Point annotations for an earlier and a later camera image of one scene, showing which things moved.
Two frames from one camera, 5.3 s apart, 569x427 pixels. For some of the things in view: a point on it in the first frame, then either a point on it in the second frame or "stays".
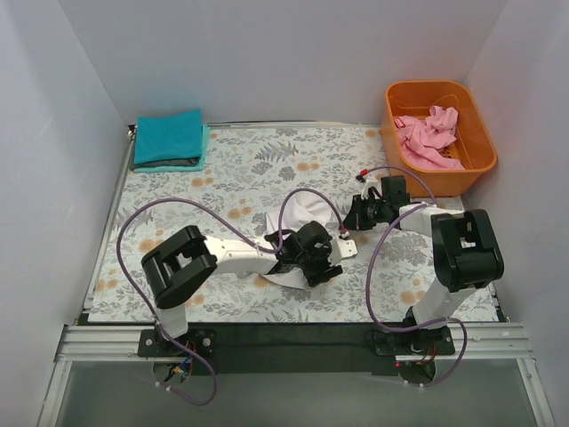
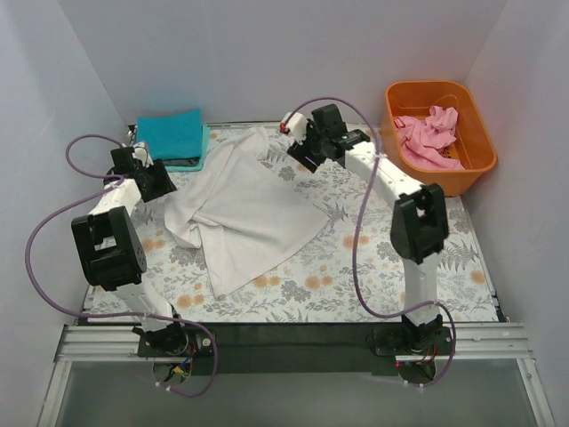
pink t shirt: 423,140 stays
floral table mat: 282,223 stays
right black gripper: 356,217 to 304,151
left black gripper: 324,273 to 157,181
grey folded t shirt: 191,161 stays
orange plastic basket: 435,129 stays
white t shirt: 297,210 to 243,213
